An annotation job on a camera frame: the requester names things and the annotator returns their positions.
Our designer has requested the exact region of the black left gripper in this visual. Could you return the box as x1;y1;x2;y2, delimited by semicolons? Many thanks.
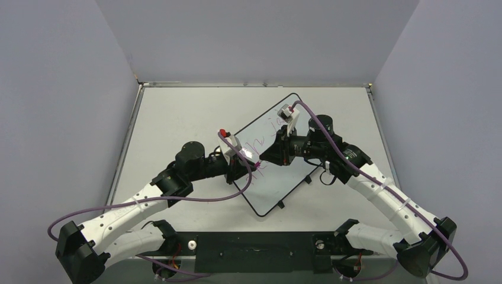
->
189;153;256;185

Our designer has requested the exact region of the black framed whiteboard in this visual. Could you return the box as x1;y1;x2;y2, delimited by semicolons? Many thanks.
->
225;93;317;217

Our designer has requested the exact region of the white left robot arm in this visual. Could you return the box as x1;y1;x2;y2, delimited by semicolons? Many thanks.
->
48;137;257;283

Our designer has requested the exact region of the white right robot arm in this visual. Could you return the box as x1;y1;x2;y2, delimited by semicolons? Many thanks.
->
259;115;456;278

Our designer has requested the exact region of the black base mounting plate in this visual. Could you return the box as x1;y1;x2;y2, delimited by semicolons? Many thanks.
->
146;231;371;273

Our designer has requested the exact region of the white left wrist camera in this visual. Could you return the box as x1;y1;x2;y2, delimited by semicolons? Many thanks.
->
218;129;242;158

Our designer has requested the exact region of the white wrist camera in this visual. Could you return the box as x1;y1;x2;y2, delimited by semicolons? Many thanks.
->
218;129;242;158
277;104;300;137

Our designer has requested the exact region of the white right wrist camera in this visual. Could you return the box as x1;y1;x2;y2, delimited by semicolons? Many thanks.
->
277;104;300;137

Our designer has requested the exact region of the aluminium front rail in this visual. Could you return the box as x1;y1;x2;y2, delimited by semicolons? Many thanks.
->
81;232;432;260

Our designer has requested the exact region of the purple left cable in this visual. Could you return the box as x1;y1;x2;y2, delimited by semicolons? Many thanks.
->
47;131;254;283

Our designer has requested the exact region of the purple cable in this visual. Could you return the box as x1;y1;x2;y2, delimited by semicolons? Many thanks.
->
47;131;254;283
288;101;469;282

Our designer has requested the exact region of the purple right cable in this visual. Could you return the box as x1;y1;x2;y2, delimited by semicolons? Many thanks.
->
288;101;469;282

